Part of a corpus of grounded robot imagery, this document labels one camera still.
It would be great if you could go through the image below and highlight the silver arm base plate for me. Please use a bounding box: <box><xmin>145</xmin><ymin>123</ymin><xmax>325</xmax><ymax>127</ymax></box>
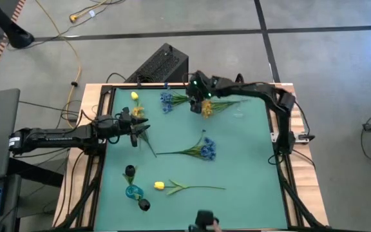
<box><xmin>271</xmin><ymin>131</ymin><xmax>316</xmax><ymax>143</ymax></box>

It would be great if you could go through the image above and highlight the yellow cable with plug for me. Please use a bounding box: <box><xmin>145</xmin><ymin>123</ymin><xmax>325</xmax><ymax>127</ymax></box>
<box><xmin>68</xmin><ymin>0</ymin><xmax>109</xmax><ymax>23</ymax></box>

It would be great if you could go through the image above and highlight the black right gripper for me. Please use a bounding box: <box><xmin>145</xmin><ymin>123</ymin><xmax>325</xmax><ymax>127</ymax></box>
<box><xmin>186</xmin><ymin>71</ymin><xmax>218</xmax><ymax>114</ymax></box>

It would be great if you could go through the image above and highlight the yellow flower bunch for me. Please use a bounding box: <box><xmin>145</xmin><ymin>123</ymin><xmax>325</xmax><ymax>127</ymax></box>
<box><xmin>200</xmin><ymin>98</ymin><xmax>249</xmax><ymax>119</ymax></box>

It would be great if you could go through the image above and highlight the black stand pole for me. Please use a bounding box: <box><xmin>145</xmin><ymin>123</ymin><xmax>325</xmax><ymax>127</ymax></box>
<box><xmin>0</xmin><ymin>0</ymin><xmax>35</xmax><ymax>50</ymax></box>

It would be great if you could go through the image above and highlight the blue flower bunch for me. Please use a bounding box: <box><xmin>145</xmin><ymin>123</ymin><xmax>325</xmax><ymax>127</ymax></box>
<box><xmin>159</xmin><ymin>91</ymin><xmax>191</xmax><ymax>114</ymax></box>
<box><xmin>155</xmin><ymin>129</ymin><xmax>218</xmax><ymax>162</ymax></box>

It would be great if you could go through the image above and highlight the black computer tower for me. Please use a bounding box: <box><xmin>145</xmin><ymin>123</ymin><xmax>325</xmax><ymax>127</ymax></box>
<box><xmin>124</xmin><ymin>43</ymin><xmax>189</xmax><ymax>84</ymax></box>

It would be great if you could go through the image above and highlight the black handheld device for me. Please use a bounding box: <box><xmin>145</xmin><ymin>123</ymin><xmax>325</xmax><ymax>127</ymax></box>
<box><xmin>188</xmin><ymin>209</ymin><xmax>220</xmax><ymax>232</ymax></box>

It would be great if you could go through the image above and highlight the long yellow floor cable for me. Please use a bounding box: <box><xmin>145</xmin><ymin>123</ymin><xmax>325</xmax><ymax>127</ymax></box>
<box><xmin>33</xmin><ymin>0</ymin><xmax>82</xmax><ymax>128</ymax></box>

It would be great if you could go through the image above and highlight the black aluminium table frame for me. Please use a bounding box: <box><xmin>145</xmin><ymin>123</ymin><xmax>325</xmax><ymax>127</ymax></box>
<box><xmin>53</xmin><ymin>82</ymin><xmax>331</xmax><ymax>232</ymax></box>

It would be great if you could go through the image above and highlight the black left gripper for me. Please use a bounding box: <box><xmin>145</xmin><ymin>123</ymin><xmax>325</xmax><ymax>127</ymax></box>
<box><xmin>117</xmin><ymin>108</ymin><xmax>151</xmax><ymax>148</ymax></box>

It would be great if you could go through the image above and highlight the clear glass vase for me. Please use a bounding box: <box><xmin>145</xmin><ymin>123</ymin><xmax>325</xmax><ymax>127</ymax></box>
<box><xmin>232</xmin><ymin>96</ymin><xmax>251</xmax><ymax>119</ymax></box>

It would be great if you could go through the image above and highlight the yellow tulip long stem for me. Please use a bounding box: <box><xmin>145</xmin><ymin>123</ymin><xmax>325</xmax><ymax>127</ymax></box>
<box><xmin>153</xmin><ymin>180</ymin><xmax>227</xmax><ymax>197</ymax></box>
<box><xmin>129</xmin><ymin>91</ymin><xmax>158</xmax><ymax>159</ymax></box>

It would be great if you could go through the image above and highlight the blue glass vase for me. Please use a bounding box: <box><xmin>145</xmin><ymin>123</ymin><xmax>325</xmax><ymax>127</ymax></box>
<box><xmin>125</xmin><ymin>184</ymin><xmax>144</xmax><ymax>200</ymax></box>

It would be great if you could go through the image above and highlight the green table mat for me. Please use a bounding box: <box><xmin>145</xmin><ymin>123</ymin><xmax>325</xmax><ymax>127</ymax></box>
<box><xmin>93</xmin><ymin>86</ymin><xmax>289</xmax><ymax>231</ymax></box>

